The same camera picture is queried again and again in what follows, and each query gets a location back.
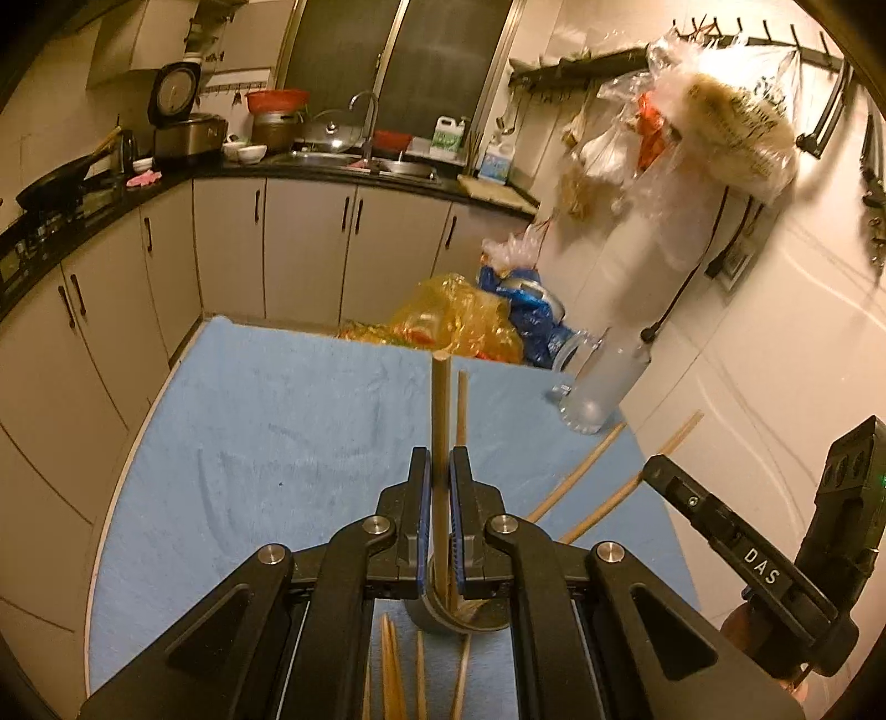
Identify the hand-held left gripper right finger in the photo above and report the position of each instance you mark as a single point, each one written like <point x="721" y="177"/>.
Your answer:
<point x="454" y="540"/>

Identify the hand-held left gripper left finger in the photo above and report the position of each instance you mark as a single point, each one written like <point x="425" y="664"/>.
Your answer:
<point x="423" y="540"/>

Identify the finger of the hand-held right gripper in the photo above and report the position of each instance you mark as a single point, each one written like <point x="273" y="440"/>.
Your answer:
<point x="734" y="547"/>

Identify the grey chopstick holder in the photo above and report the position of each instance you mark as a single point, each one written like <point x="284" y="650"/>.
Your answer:
<point x="484" y="619"/>

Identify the person's right hand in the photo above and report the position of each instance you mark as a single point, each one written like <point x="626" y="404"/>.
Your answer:
<point x="737" y="626"/>

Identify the blue table cloth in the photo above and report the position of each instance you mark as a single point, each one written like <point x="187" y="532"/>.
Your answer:
<point x="277" y="450"/>

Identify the yellow plastic bag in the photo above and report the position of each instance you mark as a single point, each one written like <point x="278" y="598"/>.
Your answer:
<point x="471" y="315"/>

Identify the blue plastic bag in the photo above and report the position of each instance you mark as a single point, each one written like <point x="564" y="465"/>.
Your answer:
<point x="529" y="311"/>

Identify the white plastic bag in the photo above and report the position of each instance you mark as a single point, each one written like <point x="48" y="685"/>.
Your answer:
<point x="516" y="249"/>

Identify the black hanging tool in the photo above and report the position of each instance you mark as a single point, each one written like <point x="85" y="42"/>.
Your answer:
<point x="827" y="118"/>
<point x="873" y="173"/>

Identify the wooden cutting board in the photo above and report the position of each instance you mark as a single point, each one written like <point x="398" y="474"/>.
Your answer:
<point x="498" y="194"/>

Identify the beige kitchen cabinets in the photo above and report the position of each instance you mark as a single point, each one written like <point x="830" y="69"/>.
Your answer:
<point x="228" y="242"/>

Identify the metal sink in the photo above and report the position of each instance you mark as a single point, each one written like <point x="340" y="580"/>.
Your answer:
<point x="387" y="166"/>

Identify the blue label jug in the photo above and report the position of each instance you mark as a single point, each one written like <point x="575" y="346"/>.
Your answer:
<point x="497" y="163"/>

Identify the plastic bag of noodles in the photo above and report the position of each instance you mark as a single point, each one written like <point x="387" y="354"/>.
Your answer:
<point x="734" y="124"/>

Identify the green label jug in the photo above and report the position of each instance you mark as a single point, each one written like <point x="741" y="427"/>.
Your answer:
<point x="448" y="138"/>

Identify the small red basin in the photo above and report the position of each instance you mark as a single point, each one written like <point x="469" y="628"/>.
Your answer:
<point x="393" y="138"/>

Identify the glass pot lid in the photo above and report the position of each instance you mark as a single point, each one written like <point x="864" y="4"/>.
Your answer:
<point x="332" y="131"/>

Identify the clear plastic bags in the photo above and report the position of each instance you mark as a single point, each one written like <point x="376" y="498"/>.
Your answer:
<point x="609" y="145"/>

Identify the white bowl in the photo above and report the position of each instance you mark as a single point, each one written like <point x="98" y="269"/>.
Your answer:
<point x="253" y="154"/>

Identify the metal faucet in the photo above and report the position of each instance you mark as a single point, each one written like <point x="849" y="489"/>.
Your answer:
<point x="374" y="118"/>

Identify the metal pot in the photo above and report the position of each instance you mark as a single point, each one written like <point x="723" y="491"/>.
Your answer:
<point x="273" y="131"/>

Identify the pink cloth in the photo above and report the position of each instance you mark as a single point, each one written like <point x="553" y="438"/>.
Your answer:
<point x="144" y="180"/>

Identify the black rice cooker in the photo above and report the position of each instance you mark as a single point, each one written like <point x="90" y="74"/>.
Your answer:
<point x="187" y="138"/>

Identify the black hook rack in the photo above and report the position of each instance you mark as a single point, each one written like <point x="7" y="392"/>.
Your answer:
<point x="782" y="43"/>

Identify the kitchen window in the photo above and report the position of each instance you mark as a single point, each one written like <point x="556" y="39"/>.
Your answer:
<point x="415" y="62"/>

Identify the black gas stove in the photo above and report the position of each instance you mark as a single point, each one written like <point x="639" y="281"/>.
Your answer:
<point x="62" y="221"/>

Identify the black wok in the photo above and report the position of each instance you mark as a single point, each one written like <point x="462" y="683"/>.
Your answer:
<point x="55" y="183"/>

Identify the wall socket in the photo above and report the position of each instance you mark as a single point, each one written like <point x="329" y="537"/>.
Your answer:
<point x="734" y="263"/>

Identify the black wall shelf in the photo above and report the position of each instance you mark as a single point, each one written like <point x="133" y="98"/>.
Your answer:
<point x="581" y="66"/>

